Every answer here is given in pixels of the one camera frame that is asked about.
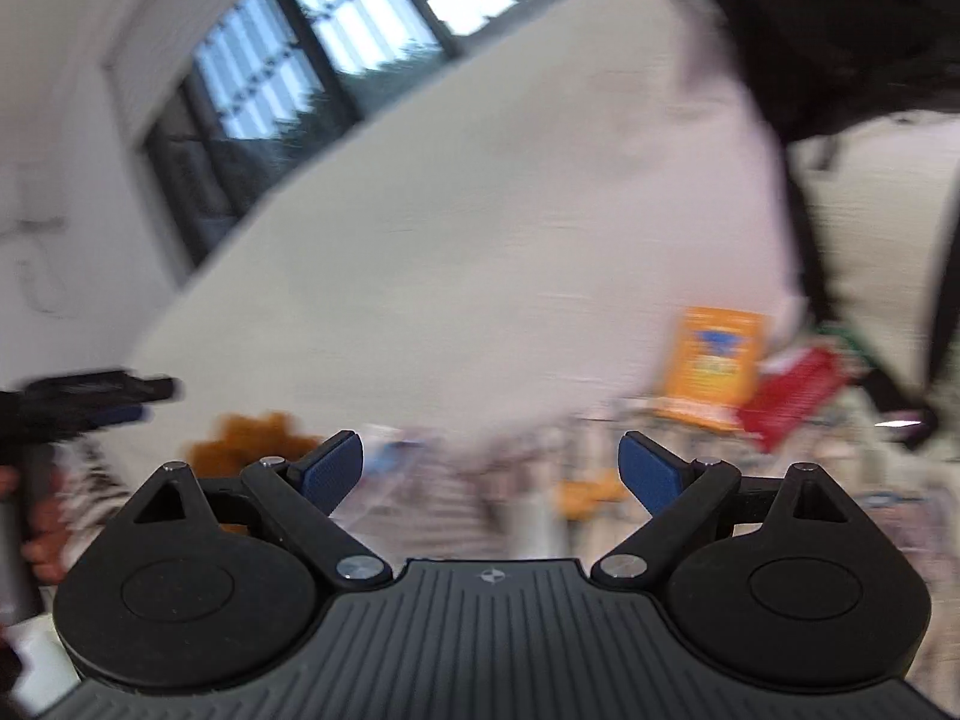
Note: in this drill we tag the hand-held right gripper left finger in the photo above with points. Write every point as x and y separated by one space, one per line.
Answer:
334 469

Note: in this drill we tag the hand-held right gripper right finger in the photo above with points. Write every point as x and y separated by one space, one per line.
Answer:
649 472

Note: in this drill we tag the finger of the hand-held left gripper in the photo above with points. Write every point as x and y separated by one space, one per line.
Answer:
127 387
118 415

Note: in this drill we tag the person's left hand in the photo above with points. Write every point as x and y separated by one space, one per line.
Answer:
46 540

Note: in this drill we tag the small orange object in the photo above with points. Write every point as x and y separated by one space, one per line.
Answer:
592 499

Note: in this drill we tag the brown plush toy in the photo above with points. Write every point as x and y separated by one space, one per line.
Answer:
247 439

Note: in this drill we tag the orange box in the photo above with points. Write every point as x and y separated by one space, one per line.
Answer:
712 371

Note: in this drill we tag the red packet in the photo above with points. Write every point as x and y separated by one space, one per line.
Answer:
795 397

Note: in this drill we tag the dark framed window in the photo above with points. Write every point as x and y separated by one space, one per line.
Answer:
247 67

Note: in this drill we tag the dark cloth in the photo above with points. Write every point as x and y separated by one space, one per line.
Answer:
825 15

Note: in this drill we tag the white wall box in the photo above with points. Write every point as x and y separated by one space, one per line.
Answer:
41 195

